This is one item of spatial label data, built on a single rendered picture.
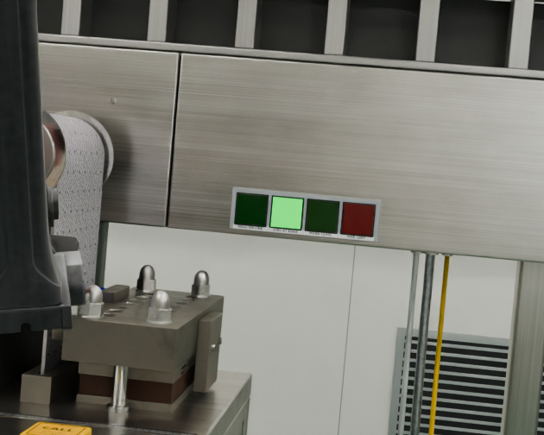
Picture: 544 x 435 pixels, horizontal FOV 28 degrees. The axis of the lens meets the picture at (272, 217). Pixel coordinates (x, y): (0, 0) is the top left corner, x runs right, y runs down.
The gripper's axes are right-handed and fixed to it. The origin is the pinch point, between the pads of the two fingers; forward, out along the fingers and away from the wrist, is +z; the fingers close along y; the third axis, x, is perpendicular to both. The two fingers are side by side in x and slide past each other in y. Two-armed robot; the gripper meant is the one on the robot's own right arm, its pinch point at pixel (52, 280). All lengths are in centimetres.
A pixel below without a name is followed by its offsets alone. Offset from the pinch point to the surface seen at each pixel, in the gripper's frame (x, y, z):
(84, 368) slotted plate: -10.8, 5.8, 5.3
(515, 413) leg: 3, 73, 51
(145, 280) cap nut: 11.7, 7.2, 26.0
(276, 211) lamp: 24.6, 28.3, 20.5
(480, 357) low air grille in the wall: 84, 86, 252
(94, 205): 17.6, 0.3, 10.7
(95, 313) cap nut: -5.0, 7.8, -2.1
